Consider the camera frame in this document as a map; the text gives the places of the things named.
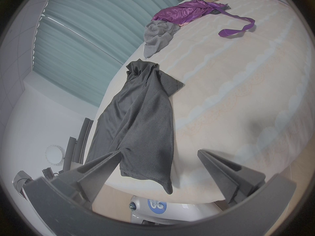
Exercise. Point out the purple satin garment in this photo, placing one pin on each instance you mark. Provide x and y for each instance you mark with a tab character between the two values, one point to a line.
179	12

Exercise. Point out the round white mirror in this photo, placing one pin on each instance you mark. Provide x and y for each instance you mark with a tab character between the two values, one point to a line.
54	155

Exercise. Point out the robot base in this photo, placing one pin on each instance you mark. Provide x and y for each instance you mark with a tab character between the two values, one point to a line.
172	210

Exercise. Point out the black T-shirt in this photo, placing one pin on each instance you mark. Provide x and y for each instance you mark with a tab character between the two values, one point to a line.
142	122

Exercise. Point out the bed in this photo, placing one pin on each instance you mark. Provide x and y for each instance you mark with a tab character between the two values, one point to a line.
233	95

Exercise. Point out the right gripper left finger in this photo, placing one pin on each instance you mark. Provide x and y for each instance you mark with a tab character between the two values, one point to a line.
98	181

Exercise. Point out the dark grey garment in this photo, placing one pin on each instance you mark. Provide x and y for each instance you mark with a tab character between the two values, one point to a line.
219	8

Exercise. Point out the black chest of drawers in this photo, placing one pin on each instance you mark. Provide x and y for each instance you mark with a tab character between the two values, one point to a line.
81	141

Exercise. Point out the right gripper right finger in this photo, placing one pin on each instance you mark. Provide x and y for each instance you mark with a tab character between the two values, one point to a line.
219	181

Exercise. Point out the blue-green curtain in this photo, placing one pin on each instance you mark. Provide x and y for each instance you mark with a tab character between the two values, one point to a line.
110	16
73	67

